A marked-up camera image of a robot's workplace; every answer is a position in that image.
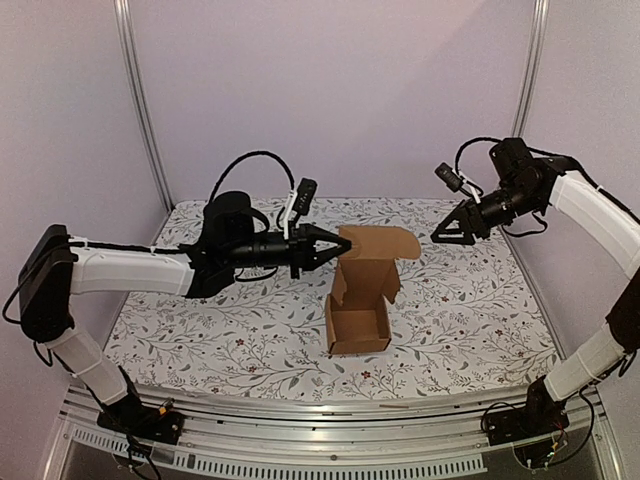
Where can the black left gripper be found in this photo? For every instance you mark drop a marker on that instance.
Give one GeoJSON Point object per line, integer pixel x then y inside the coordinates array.
{"type": "Point", "coordinates": [302, 247]}

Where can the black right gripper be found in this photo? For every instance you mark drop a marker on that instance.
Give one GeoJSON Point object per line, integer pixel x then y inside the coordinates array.
{"type": "Point", "coordinates": [474, 220]}

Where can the brown cardboard box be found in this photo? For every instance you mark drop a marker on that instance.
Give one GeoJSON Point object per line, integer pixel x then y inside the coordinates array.
{"type": "Point", "coordinates": [366, 280]}

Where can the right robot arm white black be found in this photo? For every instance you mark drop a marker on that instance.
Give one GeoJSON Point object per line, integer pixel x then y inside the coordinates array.
{"type": "Point", "coordinates": [533, 181]}

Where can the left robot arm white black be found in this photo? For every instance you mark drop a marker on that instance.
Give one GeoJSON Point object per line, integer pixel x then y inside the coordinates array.
{"type": "Point", "coordinates": [61, 266]}

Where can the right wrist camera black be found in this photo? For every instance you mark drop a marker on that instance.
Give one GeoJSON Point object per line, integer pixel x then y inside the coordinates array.
{"type": "Point", "coordinates": [458, 183]}

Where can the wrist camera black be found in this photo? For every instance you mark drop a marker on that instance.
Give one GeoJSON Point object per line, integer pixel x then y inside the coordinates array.
{"type": "Point", "coordinates": [297, 205]}
{"type": "Point", "coordinates": [458, 183]}

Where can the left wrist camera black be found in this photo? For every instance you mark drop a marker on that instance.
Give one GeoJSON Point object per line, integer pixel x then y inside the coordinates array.
{"type": "Point", "coordinates": [297, 205]}

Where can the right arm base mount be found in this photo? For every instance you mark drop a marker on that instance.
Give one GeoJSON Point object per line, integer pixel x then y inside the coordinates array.
{"type": "Point", "coordinates": [505, 423]}

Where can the front aluminium rail base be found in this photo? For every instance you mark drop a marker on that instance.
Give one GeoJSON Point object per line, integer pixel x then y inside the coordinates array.
{"type": "Point", "coordinates": [436, 437]}

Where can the right aluminium frame post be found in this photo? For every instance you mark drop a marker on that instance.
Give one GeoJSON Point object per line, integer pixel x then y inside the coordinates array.
{"type": "Point", "coordinates": [532, 66]}

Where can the aluminium frame post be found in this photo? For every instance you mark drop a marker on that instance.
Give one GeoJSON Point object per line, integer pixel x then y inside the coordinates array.
{"type": "Point", "coordinates": [532, 66]}
{"type": "Point", "coordinates": [124, 22]}

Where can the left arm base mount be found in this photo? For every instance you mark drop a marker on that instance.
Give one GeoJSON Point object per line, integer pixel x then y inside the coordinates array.
{"type": "Point", "coordinates": [155, 423]}

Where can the left aluminium frame post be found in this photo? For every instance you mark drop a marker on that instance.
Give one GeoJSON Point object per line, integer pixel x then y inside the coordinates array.
{"type": "Point", "coordinates": [124, 22]}

